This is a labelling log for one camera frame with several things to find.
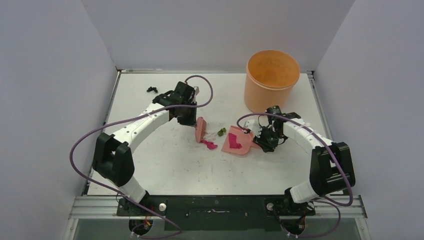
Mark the black paper scrap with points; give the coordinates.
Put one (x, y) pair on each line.
(152, 89)

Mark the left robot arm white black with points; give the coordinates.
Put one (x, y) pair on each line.
(113, 154)

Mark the pink plastic dustpan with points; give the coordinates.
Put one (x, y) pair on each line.
(245, 139)

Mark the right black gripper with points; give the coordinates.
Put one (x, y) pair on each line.
(265, 139)

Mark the pink plastic hand brush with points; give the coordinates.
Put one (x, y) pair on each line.
(200, 129)

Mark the orange plastic bucket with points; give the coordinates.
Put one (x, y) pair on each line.
(270, 78)

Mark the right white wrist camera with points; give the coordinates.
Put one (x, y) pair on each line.
(251, 125)

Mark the magenta paper scrap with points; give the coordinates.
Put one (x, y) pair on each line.
(232, 141)
(209, 144)

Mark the green paper scrap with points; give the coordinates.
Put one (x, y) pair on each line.
(222, 132)

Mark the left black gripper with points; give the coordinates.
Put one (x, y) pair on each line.
(191, 121)

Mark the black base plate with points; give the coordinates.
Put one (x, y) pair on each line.
(227, 212)

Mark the white paper scrap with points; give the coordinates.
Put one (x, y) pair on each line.
(211, 136)

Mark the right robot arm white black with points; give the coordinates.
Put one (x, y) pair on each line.
(331, 167)

